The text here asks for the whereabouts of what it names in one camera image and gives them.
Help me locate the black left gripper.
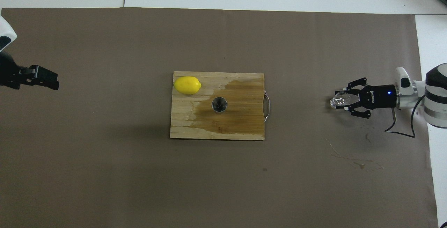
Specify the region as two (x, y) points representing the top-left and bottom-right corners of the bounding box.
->
(0, 51), (60, 91)

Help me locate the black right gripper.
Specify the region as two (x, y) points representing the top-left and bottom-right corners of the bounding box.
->
(335, 78), (397, 119)

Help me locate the small clear glass cup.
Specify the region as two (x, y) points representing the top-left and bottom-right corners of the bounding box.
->
(330, 93), (356, 109)

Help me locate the steel jigger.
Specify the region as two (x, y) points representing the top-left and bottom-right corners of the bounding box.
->
(212, 97), (228, 114)

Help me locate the wooden cutting board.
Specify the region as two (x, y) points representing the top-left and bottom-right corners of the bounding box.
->
(170, 71), (270, 140)

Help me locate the brown paper table mat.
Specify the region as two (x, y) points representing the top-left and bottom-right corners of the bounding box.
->
(0, 7), (439, 228)

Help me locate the yellow lemon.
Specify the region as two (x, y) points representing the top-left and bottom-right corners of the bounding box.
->
(174, 76), (202, 95)

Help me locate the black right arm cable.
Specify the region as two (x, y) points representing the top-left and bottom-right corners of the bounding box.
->
(385, 95), (425, 138)

